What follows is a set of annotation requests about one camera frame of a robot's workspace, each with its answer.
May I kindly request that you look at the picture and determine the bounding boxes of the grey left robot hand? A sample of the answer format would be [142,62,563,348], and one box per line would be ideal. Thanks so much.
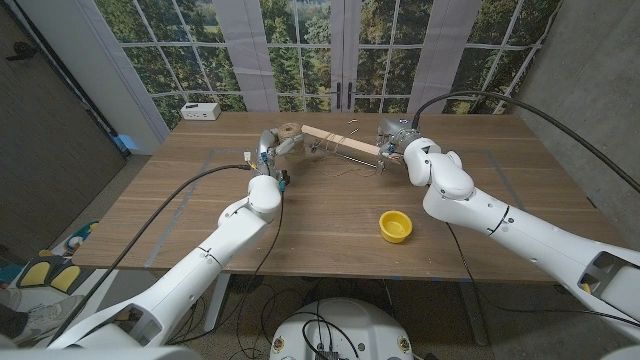
[255,127,306,179]

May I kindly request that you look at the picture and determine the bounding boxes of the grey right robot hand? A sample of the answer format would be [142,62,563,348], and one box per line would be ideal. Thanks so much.
[375,117,422,156]

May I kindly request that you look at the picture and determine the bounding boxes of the jute twine spool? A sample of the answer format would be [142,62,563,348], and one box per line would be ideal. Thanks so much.
[276,122,307,162]

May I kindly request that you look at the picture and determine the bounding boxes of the wooden hanger stick with clips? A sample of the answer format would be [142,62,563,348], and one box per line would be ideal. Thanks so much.
[299,118,389,174]

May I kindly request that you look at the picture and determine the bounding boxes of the jute thread strand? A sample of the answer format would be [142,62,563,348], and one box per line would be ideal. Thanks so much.
[319,134,381,179]

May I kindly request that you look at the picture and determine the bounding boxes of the yellow plastic cup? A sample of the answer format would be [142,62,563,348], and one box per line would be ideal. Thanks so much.
[378,209,414,245]

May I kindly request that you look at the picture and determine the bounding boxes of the white power strip box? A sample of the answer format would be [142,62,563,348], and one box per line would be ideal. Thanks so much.
[180,102,222,122]

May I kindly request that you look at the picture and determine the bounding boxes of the printed forest window backdrop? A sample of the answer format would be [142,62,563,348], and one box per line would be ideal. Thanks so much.
[94,0,564,131]

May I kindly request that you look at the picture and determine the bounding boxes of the blue floor object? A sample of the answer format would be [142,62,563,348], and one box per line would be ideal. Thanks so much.
[112,133,139,153]

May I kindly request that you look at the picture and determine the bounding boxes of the white table leg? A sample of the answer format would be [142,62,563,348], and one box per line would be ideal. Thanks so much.
[203,273,232,334]

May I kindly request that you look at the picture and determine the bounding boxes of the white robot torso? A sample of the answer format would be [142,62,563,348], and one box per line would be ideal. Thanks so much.
[268,297,415,360]

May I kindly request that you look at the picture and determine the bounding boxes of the yellow and black slippers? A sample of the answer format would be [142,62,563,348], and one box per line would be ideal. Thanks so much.
[17,257,81,294]

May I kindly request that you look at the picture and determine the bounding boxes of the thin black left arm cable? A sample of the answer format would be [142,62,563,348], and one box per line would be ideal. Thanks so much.
[169,192,286,346]

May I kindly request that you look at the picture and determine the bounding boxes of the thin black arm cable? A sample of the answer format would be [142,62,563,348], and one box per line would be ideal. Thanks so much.
[444,222,640,329]
[169,192,286,346]

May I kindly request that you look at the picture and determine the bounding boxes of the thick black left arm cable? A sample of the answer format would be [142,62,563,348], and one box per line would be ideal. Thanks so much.
[47,163,254,346]

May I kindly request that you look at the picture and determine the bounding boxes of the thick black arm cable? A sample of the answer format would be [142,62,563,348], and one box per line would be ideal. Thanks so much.
[47,163,254,346]
[411,90,640,194]

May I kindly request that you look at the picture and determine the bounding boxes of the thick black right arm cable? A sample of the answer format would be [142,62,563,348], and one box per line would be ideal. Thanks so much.
[411,90,640,194]

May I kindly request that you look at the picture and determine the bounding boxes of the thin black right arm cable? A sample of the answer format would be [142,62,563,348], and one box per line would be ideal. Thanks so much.
[444,222,640,329]

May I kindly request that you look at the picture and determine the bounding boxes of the black torso cable loop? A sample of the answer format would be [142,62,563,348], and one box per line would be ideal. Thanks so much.
[299,314,362,360]

